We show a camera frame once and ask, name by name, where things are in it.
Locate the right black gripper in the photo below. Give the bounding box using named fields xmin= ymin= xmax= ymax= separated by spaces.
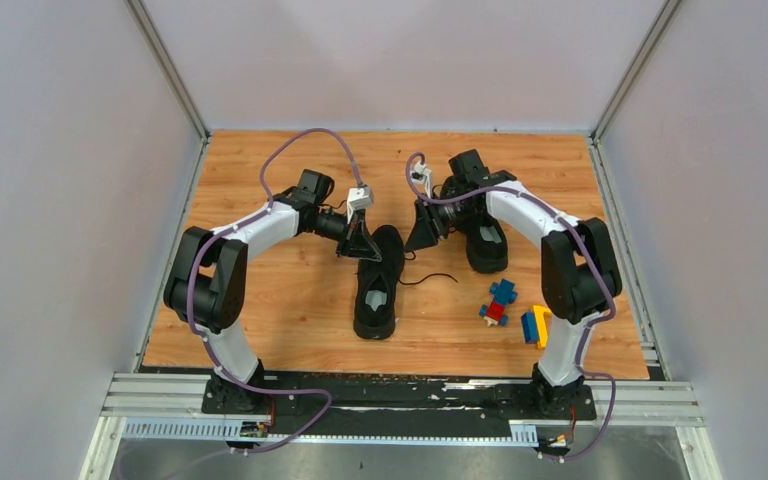
xmin=404 ymin=192 xmax=479 ymax=254

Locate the white slotted cable duct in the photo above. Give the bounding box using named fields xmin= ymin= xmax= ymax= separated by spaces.
xmin=122 ymin=412 xmax=539 ymax=447

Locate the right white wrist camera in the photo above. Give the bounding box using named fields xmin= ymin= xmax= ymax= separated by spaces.
xmin=409 ymin=162 xmax=434 ymax=198

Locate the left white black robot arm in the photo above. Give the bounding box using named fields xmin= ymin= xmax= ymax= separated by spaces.
xmin=163 ymin=169 xmax=382 ymax=413

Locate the yellow blue toy block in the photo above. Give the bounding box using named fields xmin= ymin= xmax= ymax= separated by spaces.
xmin=521 ymin=305 xmax=552 ymax=350

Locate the black shoe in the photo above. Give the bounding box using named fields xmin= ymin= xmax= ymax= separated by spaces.
xmin=448 ymin=199 xmax=508 ymax=274
xmin=352 ymin=224 xmax=459 ymax=342

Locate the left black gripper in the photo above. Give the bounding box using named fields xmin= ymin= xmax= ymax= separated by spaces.
xmin=314 ymin=208 xmax=382 ymax=263

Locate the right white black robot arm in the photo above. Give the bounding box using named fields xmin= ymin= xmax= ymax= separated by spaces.
xmin=405 ymin=150 xmax=623 ymax=418

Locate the aluminium frame rail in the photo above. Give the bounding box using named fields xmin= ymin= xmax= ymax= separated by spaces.
xmin=101 ymin=374 xmax=704 ymax=427

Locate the blue red toy block car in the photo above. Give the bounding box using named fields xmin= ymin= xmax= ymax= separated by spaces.
xmin=479 ymin=279 xmax=518 ymax=326

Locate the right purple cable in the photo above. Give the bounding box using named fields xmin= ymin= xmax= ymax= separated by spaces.
xmin=405 ymin=152 xmax=618 ymax=463

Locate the purple cable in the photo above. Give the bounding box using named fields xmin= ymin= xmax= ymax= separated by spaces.
xmin=185 ymin=127 xmax=367 ymax=454
xmin=405 ymin=152 xmax=618 ymax=463

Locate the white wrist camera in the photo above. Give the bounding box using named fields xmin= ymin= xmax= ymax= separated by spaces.
xmin=346 ymin=185 xmax=374 ymax=218
xmin=409 ymin=162 xmax=434 ymax=198

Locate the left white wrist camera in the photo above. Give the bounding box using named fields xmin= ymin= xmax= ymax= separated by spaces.
xmin=346 ymin=185 xmax=374 ymax=218

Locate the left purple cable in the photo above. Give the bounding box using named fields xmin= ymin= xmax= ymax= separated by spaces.
xmin=185 ymin=127 xmax=367 ymax=454

